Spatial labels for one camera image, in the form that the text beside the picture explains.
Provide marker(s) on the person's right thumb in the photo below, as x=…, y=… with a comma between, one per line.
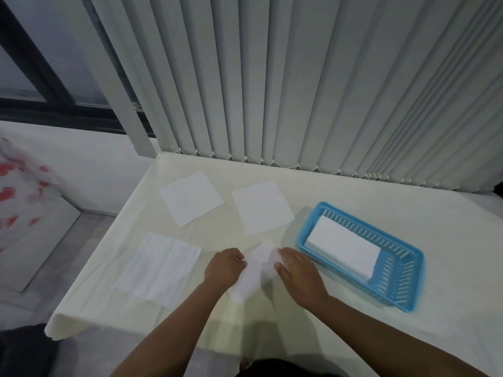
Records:
x=279, y=267

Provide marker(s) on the white vertical window blinds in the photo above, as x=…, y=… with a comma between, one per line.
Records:
x=298, y=74

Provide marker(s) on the black cloth item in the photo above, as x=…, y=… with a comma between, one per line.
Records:
x=23, y=353

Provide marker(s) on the unfolded white paper napkin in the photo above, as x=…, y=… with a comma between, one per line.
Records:
x=157, y=270

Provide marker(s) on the white fabric with red pattern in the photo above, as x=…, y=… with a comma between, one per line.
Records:
x=17, y=192

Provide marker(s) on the black window frame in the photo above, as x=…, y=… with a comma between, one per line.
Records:
x=47, y=102

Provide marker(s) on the person's right forearm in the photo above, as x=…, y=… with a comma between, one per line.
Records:
x=393, y=341

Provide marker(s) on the blue plastic slotted basket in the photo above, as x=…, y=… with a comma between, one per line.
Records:
x=397, y=286

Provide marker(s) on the person's left hand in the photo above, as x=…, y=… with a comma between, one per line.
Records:
x=220, y=270

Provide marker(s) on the white paper napkin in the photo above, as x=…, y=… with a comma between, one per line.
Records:
x=157, y=270
x=251, y=278

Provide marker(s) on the person's left thumb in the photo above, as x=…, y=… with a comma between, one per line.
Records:
x=241, y=263

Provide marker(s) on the person's dark shirt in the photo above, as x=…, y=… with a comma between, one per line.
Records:
x=290, y=369

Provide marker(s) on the person's left forearm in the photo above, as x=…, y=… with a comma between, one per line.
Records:
x=173, y=337

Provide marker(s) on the stack of white napkins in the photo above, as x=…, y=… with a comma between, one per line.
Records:
x=344, y=247

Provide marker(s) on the person's right hand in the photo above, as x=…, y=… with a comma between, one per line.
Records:
x=300, y=278

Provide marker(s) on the square folded white napkin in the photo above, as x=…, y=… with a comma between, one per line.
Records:
x=191, y=198
x=262, y=208

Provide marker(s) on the cream tablecloth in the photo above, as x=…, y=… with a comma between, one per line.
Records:
x=393, y=200

